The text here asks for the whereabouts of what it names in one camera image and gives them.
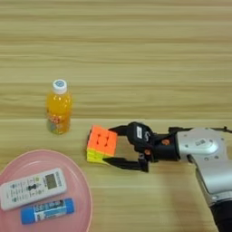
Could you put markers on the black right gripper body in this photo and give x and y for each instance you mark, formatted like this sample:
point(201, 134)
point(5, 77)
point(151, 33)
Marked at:
point(163, 148)

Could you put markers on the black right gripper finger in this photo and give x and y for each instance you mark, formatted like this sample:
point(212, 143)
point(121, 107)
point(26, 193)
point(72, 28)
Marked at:
point(130, 164)
point(122, 130)

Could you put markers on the orange yellow green puzzle cube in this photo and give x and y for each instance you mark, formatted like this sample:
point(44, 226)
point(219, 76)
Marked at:
point(102, 145)

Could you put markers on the orange juice bottle white cap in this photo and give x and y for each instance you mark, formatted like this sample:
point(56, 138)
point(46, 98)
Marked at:
point(59, 113)

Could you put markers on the blue glue stick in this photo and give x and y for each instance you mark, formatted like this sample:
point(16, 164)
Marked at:
point(48, 210)

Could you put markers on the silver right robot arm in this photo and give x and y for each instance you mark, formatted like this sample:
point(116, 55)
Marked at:
point(208, 169)

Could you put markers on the black box with white label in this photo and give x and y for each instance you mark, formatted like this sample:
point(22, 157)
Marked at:
point(139, 133)

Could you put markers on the pink round plate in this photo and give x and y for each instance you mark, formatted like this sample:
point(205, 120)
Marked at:
point(78, 187)

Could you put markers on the white remote control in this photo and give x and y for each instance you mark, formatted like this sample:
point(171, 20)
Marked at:
point(33, 188)

